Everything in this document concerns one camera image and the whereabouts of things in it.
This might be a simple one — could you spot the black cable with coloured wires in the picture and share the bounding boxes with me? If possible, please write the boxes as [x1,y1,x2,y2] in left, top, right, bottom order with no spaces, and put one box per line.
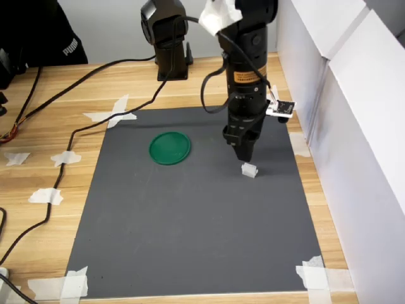
[0,65,44,145]

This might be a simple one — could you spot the person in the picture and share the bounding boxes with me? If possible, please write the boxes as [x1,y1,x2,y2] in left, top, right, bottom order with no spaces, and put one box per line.
[0,0,89,69]

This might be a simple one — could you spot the black camera cable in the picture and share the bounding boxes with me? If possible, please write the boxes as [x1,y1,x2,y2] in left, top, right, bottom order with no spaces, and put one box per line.
[0,15,273,265]

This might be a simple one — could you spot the black device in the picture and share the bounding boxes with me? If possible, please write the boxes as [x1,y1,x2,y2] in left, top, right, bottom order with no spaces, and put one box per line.
[0,47,17,90]

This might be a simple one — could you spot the round green lid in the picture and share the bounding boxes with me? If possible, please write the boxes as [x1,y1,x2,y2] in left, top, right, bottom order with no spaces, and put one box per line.
[148,131,192,166]

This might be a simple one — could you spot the small camera circuit board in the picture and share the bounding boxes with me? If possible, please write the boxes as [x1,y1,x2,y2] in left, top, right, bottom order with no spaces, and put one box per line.
[265,98,297,125]

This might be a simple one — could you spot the white tape wad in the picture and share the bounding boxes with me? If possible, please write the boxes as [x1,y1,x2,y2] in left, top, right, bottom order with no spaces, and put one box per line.
[198,0,244,36]

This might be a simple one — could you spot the dark grey mat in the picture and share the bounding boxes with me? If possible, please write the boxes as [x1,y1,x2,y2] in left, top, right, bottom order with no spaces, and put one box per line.
[65,105,325,300]

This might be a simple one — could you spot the black power cable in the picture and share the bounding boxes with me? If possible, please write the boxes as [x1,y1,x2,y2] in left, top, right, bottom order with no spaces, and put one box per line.
[12,55,158,130]

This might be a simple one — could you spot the white partition panel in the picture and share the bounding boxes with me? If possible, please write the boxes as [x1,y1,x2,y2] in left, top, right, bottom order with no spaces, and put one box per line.
[307,8,405,304]
[275,0,371,149]

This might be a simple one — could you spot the white tape piece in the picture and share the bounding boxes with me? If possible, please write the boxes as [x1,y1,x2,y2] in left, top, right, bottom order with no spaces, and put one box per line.
[289,132,313,158]
[3,151,32,167]
[28,187,64,206]
[50,151,82,168]

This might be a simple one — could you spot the small white plastic terminal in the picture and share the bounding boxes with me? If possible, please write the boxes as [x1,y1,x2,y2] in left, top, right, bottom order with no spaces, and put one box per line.
[240,162,259,180]

